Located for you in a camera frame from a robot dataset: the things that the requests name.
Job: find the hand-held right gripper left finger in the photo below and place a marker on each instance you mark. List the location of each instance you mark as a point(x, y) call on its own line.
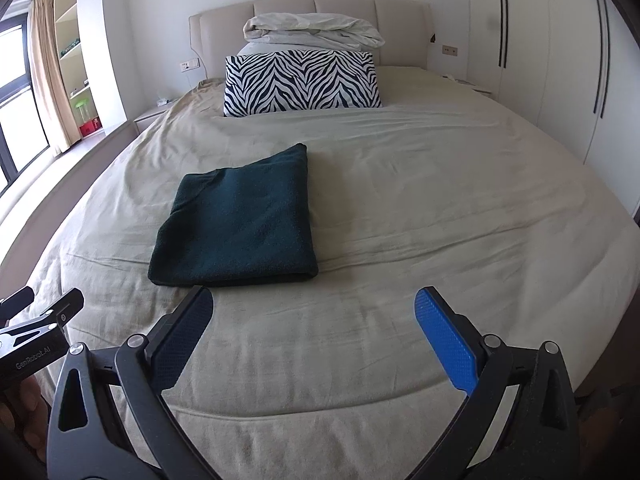
point(182, 340)

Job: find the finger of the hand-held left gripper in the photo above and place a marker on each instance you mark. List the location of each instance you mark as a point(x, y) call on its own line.
point(17, 302)
point(60, 310)

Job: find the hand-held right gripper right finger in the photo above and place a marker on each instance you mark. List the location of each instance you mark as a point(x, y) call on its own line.
point(445, 340)

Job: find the dark green knit garment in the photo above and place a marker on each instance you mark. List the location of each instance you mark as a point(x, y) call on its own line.
point(240, 225)

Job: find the person's left hand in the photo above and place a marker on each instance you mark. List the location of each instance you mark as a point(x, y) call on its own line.
point(27, 410)

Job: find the bed with beige sheet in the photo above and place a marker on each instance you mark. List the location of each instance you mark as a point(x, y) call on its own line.
point(425, 210)

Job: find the white window bench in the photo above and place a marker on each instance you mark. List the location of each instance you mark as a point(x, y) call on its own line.
point(60, 160)

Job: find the red box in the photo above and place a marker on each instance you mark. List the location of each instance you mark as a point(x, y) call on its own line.
point(91, 127)

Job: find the green plastic stool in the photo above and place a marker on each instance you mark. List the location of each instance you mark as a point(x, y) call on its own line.
point(82, 110)

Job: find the white nightstand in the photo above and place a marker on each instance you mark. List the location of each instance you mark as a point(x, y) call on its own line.
point(150, 117)
point(472, 87)

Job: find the beige curtain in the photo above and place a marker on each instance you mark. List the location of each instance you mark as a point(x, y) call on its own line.
point(50, 75)

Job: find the small white charger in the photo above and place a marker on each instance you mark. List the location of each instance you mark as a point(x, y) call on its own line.
point(162, 101)

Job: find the zebra print pillow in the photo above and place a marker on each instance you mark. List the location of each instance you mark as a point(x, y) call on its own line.
point(300, 82)

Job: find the beige upholstered headboard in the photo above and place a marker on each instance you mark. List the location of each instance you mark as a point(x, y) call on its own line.
point(220, 35)

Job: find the folded white duvet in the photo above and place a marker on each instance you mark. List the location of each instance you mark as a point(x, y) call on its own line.
point(310, 30)

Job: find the window with dark frame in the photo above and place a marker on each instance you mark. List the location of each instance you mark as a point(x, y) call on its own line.
point(17, 110)

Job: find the white wall shelf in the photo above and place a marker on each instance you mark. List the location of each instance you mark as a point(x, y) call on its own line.
point(75, 35)

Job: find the white wall socket panel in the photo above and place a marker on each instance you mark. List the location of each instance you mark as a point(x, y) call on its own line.
point(190, 65)

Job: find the beige wall socket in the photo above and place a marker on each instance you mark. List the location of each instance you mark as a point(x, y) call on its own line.
point(449, 50)

